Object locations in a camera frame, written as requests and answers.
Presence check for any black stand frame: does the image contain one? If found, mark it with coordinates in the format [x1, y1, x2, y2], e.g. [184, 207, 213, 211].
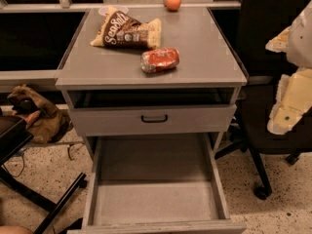
[0, 114, 88, 234]

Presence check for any black office chair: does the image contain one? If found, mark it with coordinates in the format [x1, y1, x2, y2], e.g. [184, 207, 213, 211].
[215, 0, 312, 200]

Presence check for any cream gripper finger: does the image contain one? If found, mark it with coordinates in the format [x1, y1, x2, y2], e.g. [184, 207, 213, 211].
[265, 27, 290, 53]
[267, 67, 312, 135]

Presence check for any black drawer handle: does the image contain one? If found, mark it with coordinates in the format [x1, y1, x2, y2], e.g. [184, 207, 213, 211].
[140, 114, 169, 124]

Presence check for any open grey middle drawer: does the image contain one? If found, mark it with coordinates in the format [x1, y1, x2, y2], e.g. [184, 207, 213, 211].
[68, 134, 246, 234]

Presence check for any red coke can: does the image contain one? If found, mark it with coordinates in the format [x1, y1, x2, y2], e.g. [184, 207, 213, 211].
[140, 48, 179, 73]

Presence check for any brown sea salt chip bag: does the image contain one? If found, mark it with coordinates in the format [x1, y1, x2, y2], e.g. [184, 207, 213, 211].
[91, 6, 162, 50]

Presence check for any closed grey top drawer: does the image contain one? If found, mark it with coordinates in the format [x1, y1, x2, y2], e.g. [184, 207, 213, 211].
[69, 104, 236, 137]

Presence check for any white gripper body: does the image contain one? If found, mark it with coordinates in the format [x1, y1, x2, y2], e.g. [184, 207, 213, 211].
[287, 0, 312, 68]

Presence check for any grey drawer cabinet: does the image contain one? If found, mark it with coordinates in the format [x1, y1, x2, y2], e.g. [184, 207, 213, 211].
[57, 7, 247, 234]

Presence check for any orange fruit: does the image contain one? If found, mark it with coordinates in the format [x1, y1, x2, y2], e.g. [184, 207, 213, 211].
[165, 0, 181, 11]

